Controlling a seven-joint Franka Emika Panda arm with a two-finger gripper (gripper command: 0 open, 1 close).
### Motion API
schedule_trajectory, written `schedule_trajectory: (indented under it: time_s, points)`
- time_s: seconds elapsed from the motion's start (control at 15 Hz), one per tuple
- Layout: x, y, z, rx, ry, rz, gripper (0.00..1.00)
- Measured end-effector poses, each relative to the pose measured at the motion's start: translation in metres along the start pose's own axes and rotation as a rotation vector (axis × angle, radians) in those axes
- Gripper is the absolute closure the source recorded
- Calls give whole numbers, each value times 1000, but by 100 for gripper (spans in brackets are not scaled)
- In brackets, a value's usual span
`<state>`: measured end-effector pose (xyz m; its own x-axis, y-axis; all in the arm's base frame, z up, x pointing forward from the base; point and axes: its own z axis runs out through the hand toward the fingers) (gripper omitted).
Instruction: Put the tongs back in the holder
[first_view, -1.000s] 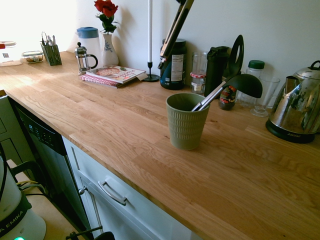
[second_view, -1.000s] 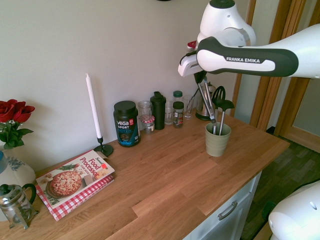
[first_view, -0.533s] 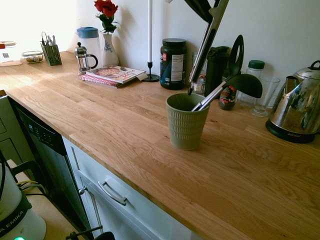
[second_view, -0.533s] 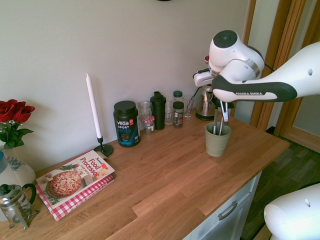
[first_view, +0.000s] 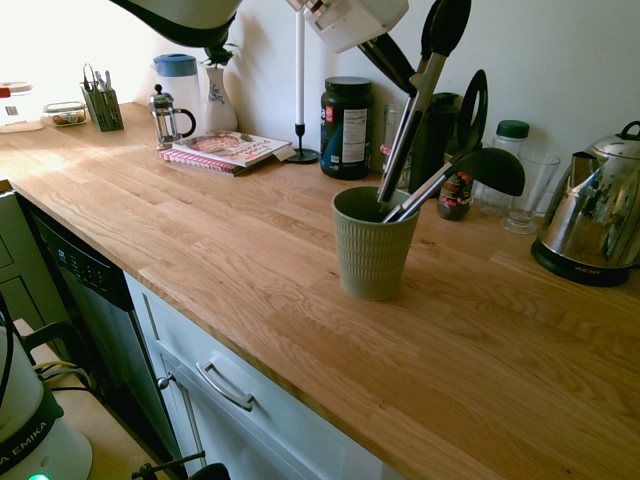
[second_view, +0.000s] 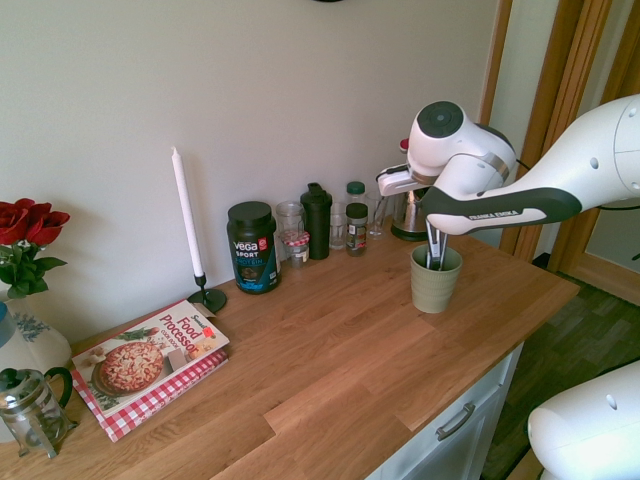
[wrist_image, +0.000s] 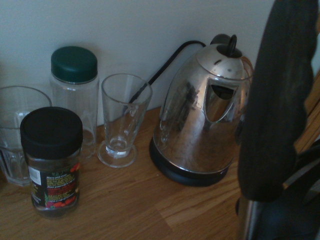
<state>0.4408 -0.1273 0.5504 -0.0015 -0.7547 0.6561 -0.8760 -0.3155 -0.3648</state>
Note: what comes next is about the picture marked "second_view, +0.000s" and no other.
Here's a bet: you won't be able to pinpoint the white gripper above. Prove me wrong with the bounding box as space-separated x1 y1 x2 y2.
376 163 432 198

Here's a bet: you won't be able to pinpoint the black-tipped metal tongs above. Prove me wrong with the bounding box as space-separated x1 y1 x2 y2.
423 218 451 274

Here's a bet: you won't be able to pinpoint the green ribbed utensil holder cup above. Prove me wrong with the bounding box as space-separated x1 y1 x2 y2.
409 246 464 315

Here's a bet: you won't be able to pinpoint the black candle holder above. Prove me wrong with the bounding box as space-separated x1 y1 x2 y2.
187 272 228 311

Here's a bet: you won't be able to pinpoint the clear drinking glass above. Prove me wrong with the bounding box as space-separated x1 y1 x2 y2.
329 201 348 251
366 193 389 239

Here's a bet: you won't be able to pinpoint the stainless steel kettle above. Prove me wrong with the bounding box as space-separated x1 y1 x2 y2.
390 189 433 244

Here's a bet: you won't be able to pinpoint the black-lidded spice jar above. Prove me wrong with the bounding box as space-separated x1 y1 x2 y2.
344 202 370 258

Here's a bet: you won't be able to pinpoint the black shaker bottle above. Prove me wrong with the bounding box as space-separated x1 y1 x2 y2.
299 182 334 261

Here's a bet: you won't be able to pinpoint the clear glass jar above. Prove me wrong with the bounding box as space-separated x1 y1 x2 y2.
274 200 306 261

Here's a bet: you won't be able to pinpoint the small jar red checked lid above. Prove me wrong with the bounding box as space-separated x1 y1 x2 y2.
279 230 311 269

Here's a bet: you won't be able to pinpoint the black Vega protein tub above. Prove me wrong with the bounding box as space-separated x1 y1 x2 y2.
226 200 282 295

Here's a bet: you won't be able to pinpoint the tall white candle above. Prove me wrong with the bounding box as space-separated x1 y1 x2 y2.
170 145 205 278

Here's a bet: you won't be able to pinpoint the white kitchen cabinet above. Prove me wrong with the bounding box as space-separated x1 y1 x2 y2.
367 343 526 480

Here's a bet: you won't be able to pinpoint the Food Processor cookbook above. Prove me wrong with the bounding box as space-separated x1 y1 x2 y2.
71 298 231 416

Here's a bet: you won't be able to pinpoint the red checked cookbook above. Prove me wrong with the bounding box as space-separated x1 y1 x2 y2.
69 349 230 444

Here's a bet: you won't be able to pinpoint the red roses bouquet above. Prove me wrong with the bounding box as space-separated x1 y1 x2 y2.
0 198 71 301

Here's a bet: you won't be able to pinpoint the white jug blue floral print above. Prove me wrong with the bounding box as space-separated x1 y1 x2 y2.
0 292 72 444

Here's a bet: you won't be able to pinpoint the glass French press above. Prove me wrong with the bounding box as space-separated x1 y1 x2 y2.
0 367 81 459

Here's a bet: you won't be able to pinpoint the wooden wall trim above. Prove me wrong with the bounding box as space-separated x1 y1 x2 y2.
477 0 514 129

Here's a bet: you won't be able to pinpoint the wooden door frame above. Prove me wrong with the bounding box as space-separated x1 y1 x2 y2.
499 0 640 281

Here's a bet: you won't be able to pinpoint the silver drawer handle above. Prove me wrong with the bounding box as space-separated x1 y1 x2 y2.
434 402 477 442

